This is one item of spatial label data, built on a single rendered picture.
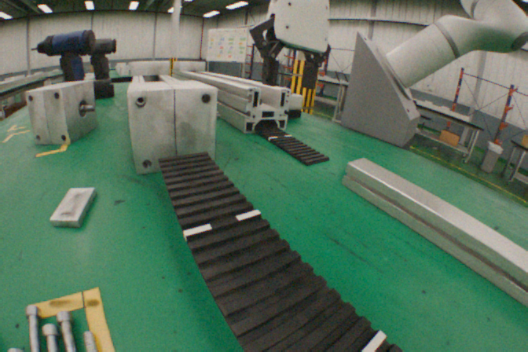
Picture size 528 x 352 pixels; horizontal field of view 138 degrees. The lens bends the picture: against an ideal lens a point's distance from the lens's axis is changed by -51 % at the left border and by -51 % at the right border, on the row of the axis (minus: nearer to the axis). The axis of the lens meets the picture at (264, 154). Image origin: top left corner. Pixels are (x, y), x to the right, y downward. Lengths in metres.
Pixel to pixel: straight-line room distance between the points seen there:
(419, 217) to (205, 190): 0.21
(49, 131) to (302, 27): 0.44
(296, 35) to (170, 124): 0.21
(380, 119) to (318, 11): 0.31
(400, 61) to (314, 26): 0.35
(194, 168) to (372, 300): 0.17
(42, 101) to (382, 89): 0.69
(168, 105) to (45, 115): 0.26
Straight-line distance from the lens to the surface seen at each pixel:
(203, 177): 0.17
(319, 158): 0.31
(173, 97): 0.23
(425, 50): 0.64
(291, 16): 0.32
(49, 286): 0.18
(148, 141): 0.24
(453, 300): 0.21
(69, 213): 0.22
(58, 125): 0.41
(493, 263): 0.25
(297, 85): 3.64
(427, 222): 0.24
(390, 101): 0.54
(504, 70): 8.03
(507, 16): 0.67
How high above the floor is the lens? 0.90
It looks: 24 degrees down
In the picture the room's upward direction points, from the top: 7 degrees clockwise
